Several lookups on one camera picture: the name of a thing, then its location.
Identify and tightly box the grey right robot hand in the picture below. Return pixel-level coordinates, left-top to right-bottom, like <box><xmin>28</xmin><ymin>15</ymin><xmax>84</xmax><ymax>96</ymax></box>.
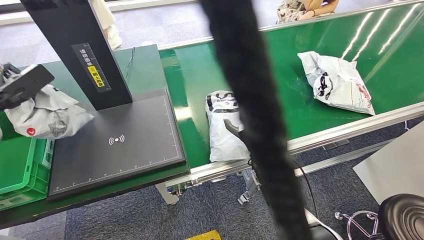
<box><xmin>0</xmin><ymin>62</ymin><xmax>21</xmax><ymax>88</ymax></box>

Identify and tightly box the green plastic delivery crate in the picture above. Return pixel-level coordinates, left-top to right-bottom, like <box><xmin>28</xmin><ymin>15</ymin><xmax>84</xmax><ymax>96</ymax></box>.
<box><xmin>0</xmin><ymin>110</ymin><xmax>56</xmax><ymax>213</ymax></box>

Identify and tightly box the black inbound scanner machine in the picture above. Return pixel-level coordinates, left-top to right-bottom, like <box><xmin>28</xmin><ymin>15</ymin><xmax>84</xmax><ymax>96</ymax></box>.
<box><xmin>19</xmin><ymin>0</ymin><xmax>187</xmax><ymax>203</ymax></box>

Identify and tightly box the white black-print poly mailer package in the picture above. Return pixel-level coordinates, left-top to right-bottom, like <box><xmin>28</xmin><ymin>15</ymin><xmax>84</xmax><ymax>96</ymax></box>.
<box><xmin>204</xmin><ymin>90</ymin><xmax>252</xmax><ymax>163</ymax></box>

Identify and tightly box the white red-print poly mailer package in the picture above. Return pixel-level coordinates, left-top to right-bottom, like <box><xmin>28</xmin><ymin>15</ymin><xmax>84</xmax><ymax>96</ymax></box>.
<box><xmin>297</xmin><ymin>50</ymin><xmax>376</xmax><ymax>117</ymax></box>

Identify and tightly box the standing person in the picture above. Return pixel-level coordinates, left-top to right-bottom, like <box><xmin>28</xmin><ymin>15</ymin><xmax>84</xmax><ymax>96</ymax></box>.
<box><xmin>91</xmin><ymin>0</ymin><xmax>123</xmax><ymax>51</ymax></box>

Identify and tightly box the yellow floor marker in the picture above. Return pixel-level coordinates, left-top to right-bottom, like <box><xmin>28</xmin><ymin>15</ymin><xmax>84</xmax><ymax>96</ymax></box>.
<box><xmin>184</xmin><ymin>230</ymin><xmax>222</xmax><ymax>240</ymax></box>

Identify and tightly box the seated person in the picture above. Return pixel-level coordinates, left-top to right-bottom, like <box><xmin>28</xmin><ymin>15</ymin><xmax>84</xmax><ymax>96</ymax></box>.
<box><xmin>276</xmin><ymin>0</ymin><xmax>340</xmax><ymax>25</ymax></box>

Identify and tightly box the grey flat panel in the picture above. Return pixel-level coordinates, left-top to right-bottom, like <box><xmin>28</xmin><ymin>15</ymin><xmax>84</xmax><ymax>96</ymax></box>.
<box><xmin>352</xmin><ymin>119</ymin><xmax>424</xmax><ymax>206</ymax></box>

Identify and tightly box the black round stool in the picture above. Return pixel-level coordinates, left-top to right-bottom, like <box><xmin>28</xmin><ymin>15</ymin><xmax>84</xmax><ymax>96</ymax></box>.
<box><xmin>334</xmin><ymin>193</ymin><xmax>424</xmax><ymax>240</ymax></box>

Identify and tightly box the black fuzzy cable sleeve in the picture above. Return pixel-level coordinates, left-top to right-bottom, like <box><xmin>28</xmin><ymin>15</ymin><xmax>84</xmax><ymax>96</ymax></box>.
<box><xmin>198</xmin><ymin>0</ymin><xmax>314</xmax><ymax>240</ymax></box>

